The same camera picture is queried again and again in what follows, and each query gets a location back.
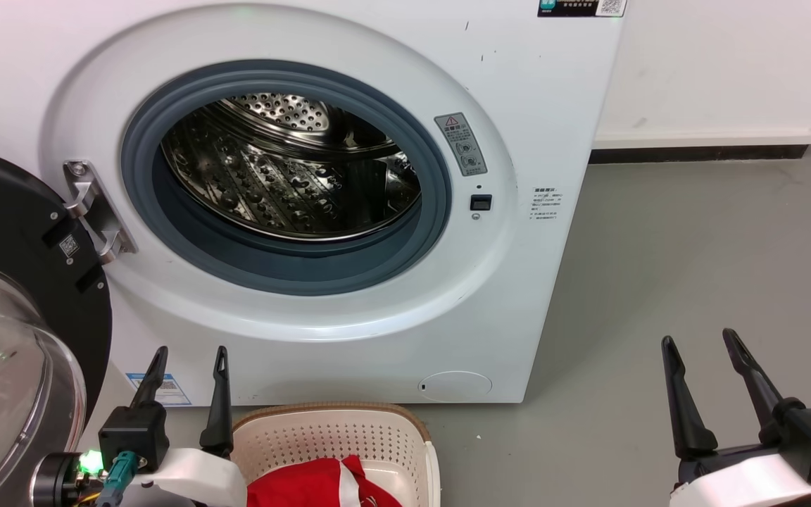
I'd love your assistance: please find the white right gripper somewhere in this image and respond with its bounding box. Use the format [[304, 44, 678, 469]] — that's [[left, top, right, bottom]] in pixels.
[[660, 327, 811, 507]]

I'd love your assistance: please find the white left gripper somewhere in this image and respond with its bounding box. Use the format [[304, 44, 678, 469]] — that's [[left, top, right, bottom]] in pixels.
[[130, 345, 249, 507]]

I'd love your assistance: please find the red and white garment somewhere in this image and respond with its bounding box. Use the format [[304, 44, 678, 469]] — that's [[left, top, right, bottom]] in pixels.
[[246, 455, 403, 507]]

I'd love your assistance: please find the beige perforated laundry basket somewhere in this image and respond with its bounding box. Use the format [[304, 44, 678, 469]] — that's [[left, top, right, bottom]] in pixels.
[[231, 402, 442, 507]]

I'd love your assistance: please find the stainless steel washing machine drum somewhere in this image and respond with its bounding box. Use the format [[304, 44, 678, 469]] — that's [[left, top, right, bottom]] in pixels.
[[160, 92, 423, 242]]

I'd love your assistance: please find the blue and white label sticker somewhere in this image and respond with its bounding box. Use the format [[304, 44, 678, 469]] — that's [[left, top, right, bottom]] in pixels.
[[125, 373, 193, 408]]

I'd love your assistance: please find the grey rubber door gasket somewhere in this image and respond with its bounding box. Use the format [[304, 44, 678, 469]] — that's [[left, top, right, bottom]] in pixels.
[[120, 59, 453, 297]]

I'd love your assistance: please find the silver metal door hinge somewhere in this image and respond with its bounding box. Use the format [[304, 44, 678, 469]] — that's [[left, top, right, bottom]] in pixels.
[[62, 160, 139, 265]]

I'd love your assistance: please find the white front-load washing machine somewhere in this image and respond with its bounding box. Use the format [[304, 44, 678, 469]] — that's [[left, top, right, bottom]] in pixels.
[[0, 0, 629, 407]]

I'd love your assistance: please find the black and white baseboard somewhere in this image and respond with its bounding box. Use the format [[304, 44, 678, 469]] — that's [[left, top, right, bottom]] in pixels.
[[589, 126, 811, 165]]

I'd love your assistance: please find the small printed text sticker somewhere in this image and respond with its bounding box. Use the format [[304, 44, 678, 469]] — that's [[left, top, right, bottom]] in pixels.
[[532, 186, 566, 224]]

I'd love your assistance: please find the round white filter cover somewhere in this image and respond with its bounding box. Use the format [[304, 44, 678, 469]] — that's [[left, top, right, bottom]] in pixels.
[[417, 370, 493, 404]]

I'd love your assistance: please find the grey warning sticker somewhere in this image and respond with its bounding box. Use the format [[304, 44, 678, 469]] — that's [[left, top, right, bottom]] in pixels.
[[434, 112, 489, 177]]

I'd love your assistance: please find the black QR label sticker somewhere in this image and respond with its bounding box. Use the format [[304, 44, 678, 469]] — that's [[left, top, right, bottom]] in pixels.
[[537, 0, 629, 19]]

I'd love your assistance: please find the teal plug left camera cable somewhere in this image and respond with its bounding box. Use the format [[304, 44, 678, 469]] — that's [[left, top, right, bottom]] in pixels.
[[94, 451, 141, 507]]

